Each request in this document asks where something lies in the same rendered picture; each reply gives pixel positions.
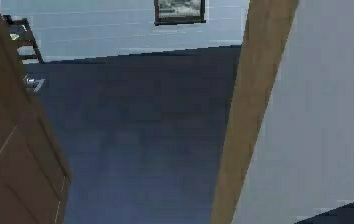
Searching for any dark wooden shelf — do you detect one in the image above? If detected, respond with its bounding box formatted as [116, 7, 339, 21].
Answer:
[2, 14, 45, 64]

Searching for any tan wooden door frame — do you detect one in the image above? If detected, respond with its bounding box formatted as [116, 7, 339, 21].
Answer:
[210, 0, 301, 224]

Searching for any dark framed wall picture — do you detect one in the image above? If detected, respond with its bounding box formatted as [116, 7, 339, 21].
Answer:
[153, 0, 207, 26]

